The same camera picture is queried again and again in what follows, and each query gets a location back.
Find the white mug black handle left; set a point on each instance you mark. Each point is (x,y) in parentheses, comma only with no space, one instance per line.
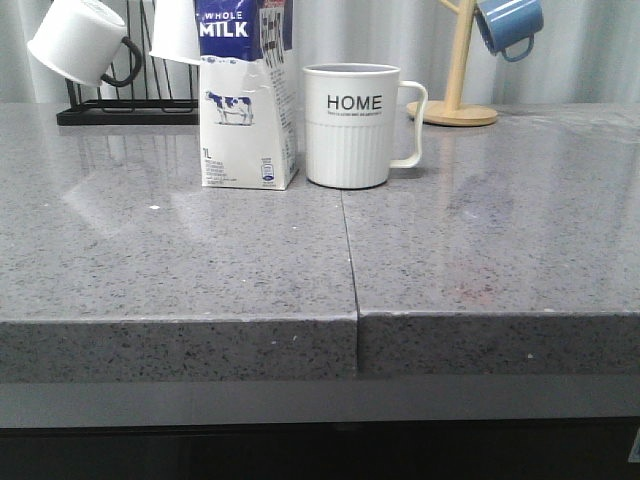
(80,39)

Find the white mug black handle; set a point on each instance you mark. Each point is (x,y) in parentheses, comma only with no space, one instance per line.
(80,39)
(175,35)

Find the white ribbed HOME mug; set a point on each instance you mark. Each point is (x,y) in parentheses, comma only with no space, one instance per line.
(350,111)

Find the blue enamel mug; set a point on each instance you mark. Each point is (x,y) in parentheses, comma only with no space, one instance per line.
(504,23)

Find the white mug black handle right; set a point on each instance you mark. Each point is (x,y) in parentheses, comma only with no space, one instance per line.
(175,35)

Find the white blue milk carton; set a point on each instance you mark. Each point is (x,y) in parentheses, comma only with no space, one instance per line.
(247,94)

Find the black wire mug rack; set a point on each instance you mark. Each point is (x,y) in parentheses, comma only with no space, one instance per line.
(163,93)

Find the wooden mug tree stand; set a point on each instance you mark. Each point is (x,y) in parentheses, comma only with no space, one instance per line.
(451,111)

